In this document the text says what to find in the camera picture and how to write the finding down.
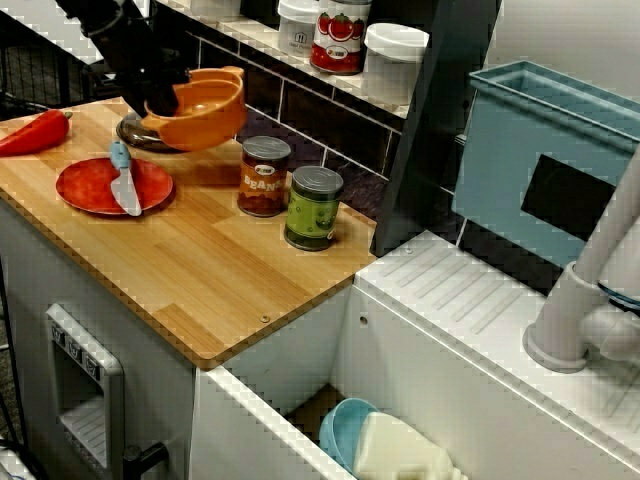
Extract cream plastic bottle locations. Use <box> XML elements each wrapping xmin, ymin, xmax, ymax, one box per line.
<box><xmin>352</xmin><ymin>410</ymin><xmax>469</xmax><ymax>480</ymax></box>

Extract red round plate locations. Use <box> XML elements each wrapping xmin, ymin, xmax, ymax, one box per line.
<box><xmin>55</xmin><ymin>157</ymin><xmax>175</xmax><ymax>216</ymax></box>

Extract red toy chili pepper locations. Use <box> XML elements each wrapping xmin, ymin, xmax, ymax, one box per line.
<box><xmin>0</xmin><ymin>109</ymin><xmax>74</xmax><ymax>157</ymax></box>

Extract grey toy faucet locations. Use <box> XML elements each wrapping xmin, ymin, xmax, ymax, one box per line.
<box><xmin>522</xmin><ymin>144</ymin><xmax>640</xmax><ymax>374</ymax></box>

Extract black wire mesh rack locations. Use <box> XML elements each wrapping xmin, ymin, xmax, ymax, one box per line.
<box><xmin>0</xmin><ymin>9</ymin><xmax>134</xmax><ymax>119</ymax></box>

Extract red tomato can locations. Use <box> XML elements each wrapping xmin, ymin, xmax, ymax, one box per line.
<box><xmin>309</xmin><ymin>0</ymin><xmax>372</xmax><ymax>76</ymax></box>

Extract brown lid with yellow knob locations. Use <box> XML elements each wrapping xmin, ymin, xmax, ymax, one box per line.
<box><xmin>115</xmin><ymin>112</ymin><xmax>174</xmax><ymax>153</ymax></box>

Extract blue handled toy knife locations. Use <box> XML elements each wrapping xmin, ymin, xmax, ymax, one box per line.
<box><xmin>108</xmin><ymin>140</ymin><xmax>145</xmax><ymax>217</ymax></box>

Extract green peas can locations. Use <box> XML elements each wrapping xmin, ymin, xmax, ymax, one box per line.
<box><xmin>283</xmin><ymin>165</ymin><xmax>345</xmax><ymax>251</ymax></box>

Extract light blue plastic bin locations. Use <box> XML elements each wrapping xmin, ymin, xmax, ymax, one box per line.
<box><xmin>451</xmin><ymin>60</ymin><xmax>640</xmax><ymax>269</ymax></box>

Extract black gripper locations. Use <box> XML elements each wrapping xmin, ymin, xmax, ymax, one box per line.
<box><xmin>107</xmin><ymin>47</ymin><xmax>194</xmax><ymax>119</ymax></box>

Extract medium white lidded jar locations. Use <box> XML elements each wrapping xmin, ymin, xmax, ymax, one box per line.
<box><xmin>360</xmin><ymin>22</ymin><xmax>431</xmax><ymax>106</ymax></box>

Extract dark tiled backsplash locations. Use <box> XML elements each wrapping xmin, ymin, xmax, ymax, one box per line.
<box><xmin>184</xmin><ymin>29</ymin><xmax>401</xmax><ymax>221</ymax></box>

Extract grey dispenser panel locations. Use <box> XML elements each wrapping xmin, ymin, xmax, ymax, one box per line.
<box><xmin>44</xmin><ymin>303</ymin><xmax>126</xmax><ymax>474</ymax></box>

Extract white toy sink basin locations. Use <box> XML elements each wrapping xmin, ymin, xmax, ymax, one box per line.
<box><xmin>192</xmin><ymin>229</ymin><xmax>640</xmax><ymax>480</ymax></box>

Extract cream wall shelf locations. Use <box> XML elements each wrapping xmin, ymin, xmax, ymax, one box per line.
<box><xmin>154</xmin><ymin>0</ymin><xmax>416</xmax><ymax>121</ymax></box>

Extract white toy kitchen cabinet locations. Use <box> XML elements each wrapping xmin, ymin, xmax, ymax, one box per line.
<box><xmin>0</xmin><ymin>192</ymin><xmax>351</xmax><ymax>480</ymax></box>

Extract orange toy pot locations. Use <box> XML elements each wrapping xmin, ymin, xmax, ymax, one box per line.
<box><xmin>139</xmin><ymin>66</ymin><xmax>249</xmax><ymax>153</ymax></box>

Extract small white lidded jar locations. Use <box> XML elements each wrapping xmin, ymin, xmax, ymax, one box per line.
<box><xmin>277</xmin><ymin>0</ymin><xmax>321</xmax><ymax>57</ymax></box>

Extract black cabinet handle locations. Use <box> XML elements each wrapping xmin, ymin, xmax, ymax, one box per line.
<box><xmin>122</xmin><ymin>441</ymin><xmax>170</xmax><ymax>480</ymax></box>

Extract light blue bowl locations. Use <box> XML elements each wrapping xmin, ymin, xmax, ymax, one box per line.
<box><xmin>318</xmin><ymin>397</ymin><xmax>381</xmax><ymax>476</ymax></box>

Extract brown beans can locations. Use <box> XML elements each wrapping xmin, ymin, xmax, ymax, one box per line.
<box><xmin>237</xmin><ymin>135</ymin><xmax>292</xmax><ymax>217</ymax></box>

